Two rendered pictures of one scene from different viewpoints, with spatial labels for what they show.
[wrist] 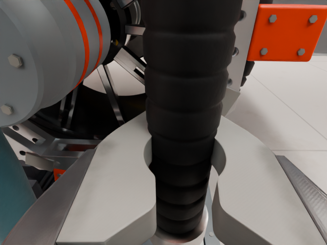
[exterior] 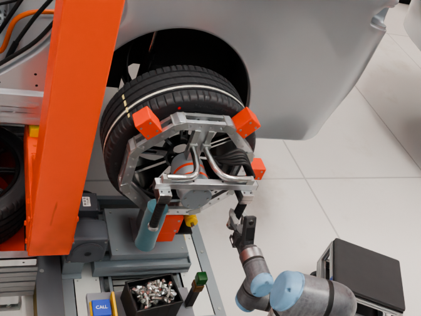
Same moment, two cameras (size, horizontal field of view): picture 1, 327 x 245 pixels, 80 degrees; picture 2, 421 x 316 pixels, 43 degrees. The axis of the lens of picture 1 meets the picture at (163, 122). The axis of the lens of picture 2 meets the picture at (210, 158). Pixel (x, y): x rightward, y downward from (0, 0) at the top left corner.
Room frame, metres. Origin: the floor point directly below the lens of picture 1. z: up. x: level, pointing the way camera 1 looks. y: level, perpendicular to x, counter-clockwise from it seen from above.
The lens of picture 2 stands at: (-1.14, 1.01, 2.32)
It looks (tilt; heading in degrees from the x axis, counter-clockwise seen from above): 39 degrees down; 327
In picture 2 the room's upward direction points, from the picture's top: 23 degrees clockwise
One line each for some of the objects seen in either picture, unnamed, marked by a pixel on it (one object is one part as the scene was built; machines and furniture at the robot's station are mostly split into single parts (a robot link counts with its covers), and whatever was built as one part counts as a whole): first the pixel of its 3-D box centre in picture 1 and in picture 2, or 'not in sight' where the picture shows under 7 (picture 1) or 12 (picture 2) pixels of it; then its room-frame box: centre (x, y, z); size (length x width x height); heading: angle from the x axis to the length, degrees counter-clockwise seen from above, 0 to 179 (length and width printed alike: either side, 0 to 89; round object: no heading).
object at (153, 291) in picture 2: not in sight; (151, 298); (-0.08, 0.32, 0.51); 0.20 x 0.14 x 0.13; 96
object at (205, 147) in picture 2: not in sight; (230, 157); (0.20, 0.06, 1.03); 0.19 x 0.18 x 0.11; 178
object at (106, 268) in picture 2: not in sight; (137, 241); (0.50, 0.17, 0.13); 0.50 x 0.36 x 0.10; 88
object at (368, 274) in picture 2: not in sight; (354, 289); (0.05, -0.98, 0.17); 0.43 x 0.36 x 0.34; 61
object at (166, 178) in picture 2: not in sight; (182, 155); (0.21, 0.25, 1.03); 0.19 x 0.18 x 0.11; 178
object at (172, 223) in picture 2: not in sight; (163, 217); (0.36, 0.15, 0.48); 0.16 x 0.12 x 0.17; 178
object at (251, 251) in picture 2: not in sight; (252, 257); (-0.12, 0.00, 0.81); 0.10 x 0.05 x 0.09; 88
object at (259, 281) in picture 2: not in sight; (258, 276); (-0.20, 0.00, 0.81); 0.12 x 0.09 x 0.10; 178
